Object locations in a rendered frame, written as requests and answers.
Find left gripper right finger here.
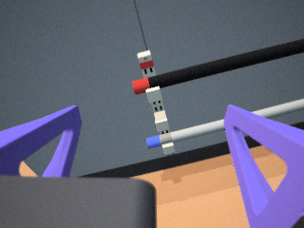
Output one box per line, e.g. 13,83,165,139
224,105,304,228

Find black metal bar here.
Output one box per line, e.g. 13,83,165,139
132,39,304,95

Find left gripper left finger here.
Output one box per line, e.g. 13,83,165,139
0,105,82,177

